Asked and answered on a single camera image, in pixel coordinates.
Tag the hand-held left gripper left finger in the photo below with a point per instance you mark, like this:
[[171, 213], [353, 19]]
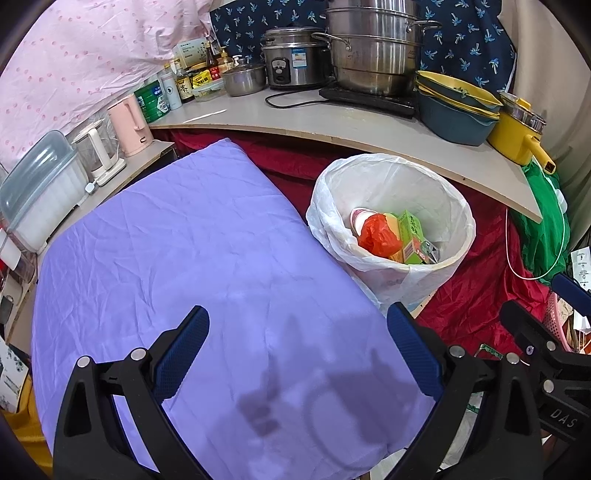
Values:
[[182, 355]]

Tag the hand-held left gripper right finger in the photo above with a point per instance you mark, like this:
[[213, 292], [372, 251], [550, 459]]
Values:
[[415, 355]]

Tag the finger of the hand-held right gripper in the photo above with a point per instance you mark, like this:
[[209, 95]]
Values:
[[572, 288], [538, 355]]

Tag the green cardboard box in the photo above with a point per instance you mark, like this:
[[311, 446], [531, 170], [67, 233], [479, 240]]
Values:
[[411, 235]]

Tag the red plastic bag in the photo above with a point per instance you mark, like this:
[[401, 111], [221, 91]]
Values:
[[376, 235]]

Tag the pink white paper cup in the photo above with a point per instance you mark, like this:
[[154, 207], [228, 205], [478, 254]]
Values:
[[362, 219]]

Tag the white lined trash bin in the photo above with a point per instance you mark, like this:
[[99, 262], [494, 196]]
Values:
[[351, 184]]

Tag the pink plastic basket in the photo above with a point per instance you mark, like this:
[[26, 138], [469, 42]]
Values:
[[561, 323]]

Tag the green cloth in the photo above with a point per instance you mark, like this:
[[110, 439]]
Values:
[[540, 221]]

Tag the red cloth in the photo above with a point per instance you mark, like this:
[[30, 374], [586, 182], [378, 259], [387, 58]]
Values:
[[480, 286]]

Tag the purple table cloth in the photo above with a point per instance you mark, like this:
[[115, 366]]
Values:
[[184, 258]]

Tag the yellow cooking pot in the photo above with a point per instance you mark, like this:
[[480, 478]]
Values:
[[512, 134]]

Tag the floral cardboard box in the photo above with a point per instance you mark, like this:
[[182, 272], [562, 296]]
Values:
[[11, 374]]

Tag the yellow cloth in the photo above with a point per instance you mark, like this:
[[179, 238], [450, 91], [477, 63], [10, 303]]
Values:
[[27, 438]]

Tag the white power plug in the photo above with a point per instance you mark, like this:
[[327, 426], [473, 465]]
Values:
[[90, 188]]

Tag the teal plastic basin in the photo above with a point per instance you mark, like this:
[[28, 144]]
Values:
[[457, 127]]

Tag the beige side cabinet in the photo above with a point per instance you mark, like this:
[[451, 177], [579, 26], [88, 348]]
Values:
[[152, 152]]

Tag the dish box with blue lid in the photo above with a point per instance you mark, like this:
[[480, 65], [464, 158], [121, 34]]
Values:
[[37, 194]]

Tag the glass electric kettle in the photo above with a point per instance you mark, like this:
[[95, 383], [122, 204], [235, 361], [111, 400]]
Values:
[[99, 152]]

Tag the yellow plastic basin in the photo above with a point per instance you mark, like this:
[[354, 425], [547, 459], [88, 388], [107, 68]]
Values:
[[457, 92]]

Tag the curved wooden countertop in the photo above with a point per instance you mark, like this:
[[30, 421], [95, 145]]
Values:
[[346, 134]]

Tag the pink electric kettle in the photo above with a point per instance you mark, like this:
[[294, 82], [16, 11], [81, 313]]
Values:
[[129, 124]]

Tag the green tin can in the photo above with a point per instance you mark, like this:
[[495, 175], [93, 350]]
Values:
[[152, 101]]

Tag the black induction cooker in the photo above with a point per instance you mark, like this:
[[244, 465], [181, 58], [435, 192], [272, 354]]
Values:
[[369, 104]]

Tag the clear food container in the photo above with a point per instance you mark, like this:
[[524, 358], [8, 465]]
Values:
[[207, 92]]

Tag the dark sauce bottle white label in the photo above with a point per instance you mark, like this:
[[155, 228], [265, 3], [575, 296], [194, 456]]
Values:
[[184, 87]]

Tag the navy patterned cloth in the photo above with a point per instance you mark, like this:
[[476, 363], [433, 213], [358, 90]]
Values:
[[466, 41]]

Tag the yellow packet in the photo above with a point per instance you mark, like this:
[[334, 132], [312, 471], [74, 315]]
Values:
[[202, 79]]

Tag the small steel pot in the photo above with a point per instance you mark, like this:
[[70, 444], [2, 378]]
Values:
[[244, 78]]

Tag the dark bottle red label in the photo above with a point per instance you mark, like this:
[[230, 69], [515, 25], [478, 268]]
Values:
[[212, 62]]

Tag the amber bottle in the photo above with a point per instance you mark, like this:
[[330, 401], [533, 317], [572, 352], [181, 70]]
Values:
[[225, 62]]

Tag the white printed box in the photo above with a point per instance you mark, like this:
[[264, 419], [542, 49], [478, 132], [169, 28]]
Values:
[[189, 53]]

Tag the large steel steamer pot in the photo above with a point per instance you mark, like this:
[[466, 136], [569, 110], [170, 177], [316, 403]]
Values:
[[374, 50]]

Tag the steel rice cooker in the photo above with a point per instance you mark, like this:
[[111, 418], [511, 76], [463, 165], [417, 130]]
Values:
[[295, 60]]

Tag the pink dotted cloth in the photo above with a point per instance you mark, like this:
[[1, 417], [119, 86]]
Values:
[[69, 60]]

